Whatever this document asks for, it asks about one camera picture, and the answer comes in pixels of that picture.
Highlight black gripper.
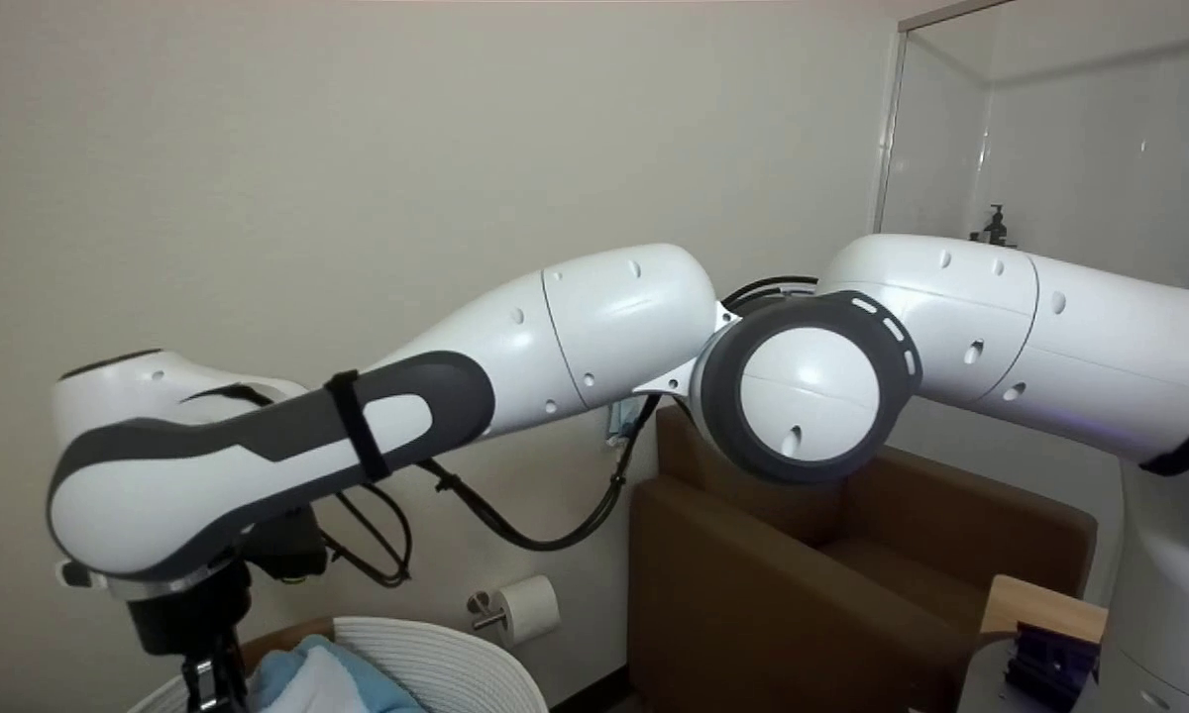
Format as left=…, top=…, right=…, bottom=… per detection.
left=127, top=559, right=252, bottom=713

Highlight blue white striped towel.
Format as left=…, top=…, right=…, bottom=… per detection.
left=243, top=631, right=430, bottom=713

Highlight brown armchair sofa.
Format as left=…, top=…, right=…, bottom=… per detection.
left=627, top=399, right=1103, bottom=713

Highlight chrome toilet paper holder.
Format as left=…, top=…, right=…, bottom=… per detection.
left=465, top=588, right=520, bottom=646

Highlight white toilet paper roll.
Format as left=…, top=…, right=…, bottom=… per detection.
left=497, top=572, right=565, bottom=650

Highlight light wooden block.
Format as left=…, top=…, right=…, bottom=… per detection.
left=980, top=572, right=1108, bottom=650

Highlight dark purple object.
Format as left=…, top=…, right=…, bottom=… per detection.
left=1001, top=622, right=1103, bottom=713

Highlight shower shelf with bottles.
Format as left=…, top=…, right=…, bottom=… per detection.
left=968, top=198, right=1024, bottom=254

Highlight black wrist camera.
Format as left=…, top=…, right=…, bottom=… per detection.
left=243, top=507, right=334, bottom=588

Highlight white woven basket leather handles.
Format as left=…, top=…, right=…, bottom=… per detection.
left=123, top=609, right=551, bottom=713

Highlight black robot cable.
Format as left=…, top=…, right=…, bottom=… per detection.
left=313, top=275, right=824, bottom=589

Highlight white shower partition frame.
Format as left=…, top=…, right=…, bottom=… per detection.
left=869, top=0, right=1189, bottom=271

